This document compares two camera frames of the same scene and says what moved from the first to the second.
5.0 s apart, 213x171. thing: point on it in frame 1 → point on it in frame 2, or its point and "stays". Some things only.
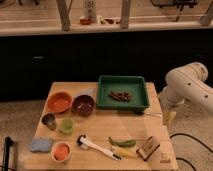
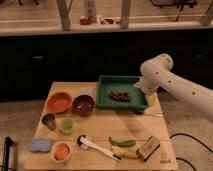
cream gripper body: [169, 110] → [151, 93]
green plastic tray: [134, 85] stays
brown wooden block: [150, 146] stays
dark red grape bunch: [120, 96] stays
